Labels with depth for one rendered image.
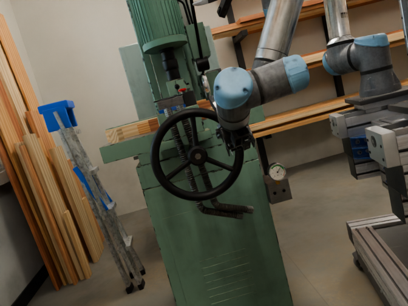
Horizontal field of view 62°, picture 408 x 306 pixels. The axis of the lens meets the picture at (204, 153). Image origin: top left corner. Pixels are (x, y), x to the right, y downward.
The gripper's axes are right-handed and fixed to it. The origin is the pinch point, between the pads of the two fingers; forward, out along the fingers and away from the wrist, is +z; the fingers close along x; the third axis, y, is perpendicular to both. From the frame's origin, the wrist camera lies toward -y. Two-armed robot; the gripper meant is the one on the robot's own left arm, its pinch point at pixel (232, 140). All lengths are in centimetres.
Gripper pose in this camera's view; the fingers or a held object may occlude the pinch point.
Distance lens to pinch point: 98.3
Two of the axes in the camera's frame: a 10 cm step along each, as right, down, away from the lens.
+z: 1.0, 3.3, 9.4
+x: 9.4, -3.4, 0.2
